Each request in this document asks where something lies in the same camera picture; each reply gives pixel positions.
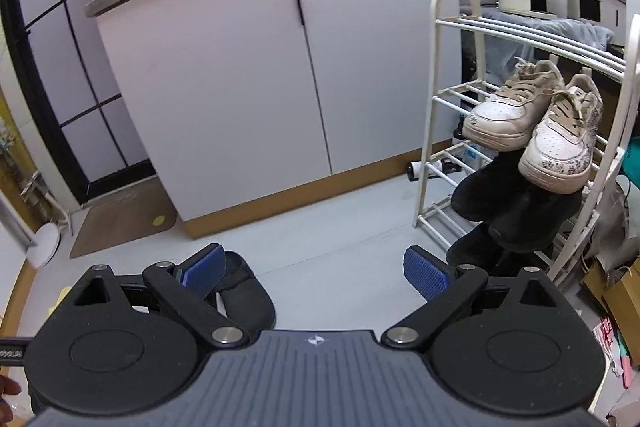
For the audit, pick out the white fan stand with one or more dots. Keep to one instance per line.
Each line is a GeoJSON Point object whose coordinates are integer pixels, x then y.
{"type": "Point", "coordinates": [45, 247]}

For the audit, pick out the brown paper bag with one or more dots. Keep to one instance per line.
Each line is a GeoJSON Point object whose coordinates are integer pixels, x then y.
{"type": "Point", "coordinates": [620, 302]}

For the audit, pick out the brown doormat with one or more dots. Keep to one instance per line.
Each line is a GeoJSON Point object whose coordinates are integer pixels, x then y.
{"type": "Point", "coordinates": [125, 222]}

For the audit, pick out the white shoe rack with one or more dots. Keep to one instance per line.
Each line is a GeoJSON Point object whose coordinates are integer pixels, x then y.
{"type": "Point", "coordinates": [432, 107]}

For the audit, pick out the dark grey suede clog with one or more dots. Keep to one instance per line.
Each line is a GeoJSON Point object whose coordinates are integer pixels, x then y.
{"type": "Point", "coordinates": [250, 302]}

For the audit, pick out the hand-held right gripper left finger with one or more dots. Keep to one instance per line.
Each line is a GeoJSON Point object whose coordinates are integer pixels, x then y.
{"type": "Point", "coordinates": [206, 268]}

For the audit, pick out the grey cloth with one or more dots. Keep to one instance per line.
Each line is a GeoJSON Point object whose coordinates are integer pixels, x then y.
{"type": "Point", "coordinates": [575, 34]}

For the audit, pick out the white kitchen cabinet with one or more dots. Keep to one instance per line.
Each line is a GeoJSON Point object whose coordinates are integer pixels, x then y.
{"type": "Point", "coordinates": [225, 82]}

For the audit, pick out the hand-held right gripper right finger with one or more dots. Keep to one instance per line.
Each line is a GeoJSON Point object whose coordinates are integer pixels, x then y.
{"type": "Point", "coordinates": [422, 269]}

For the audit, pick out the black lace-up sneaker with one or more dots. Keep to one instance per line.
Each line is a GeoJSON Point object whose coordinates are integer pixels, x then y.
{"type": "Point", "coordinates": [485, 192]}
{"type": "Point", "coordinates": [535, 222]}

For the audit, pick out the white sneaker beige laces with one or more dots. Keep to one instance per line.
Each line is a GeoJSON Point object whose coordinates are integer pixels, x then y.
{"type": "Point", "coordinates": [500, 122]}
{"type": "Point", "coordinates": [560, 147]}

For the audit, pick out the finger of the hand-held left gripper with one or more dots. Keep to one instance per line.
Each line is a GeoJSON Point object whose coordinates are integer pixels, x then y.
{"type": "Point", "coordinates": [12, 352]}

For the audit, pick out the white lotion bottle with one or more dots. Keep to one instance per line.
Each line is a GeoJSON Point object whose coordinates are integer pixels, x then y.
{"type": "Point", "coordinates": [425, 169]}

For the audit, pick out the black rubber clog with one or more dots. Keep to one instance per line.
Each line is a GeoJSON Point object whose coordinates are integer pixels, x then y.
{"type": "Point", "coordinates": [525, 264]}
{"type": "Point", "coordinates": [472, 252]}

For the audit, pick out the person's right hand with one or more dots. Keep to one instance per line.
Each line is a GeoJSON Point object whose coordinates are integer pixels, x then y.
{"type": "Point", "coordinates": [10, 386]}

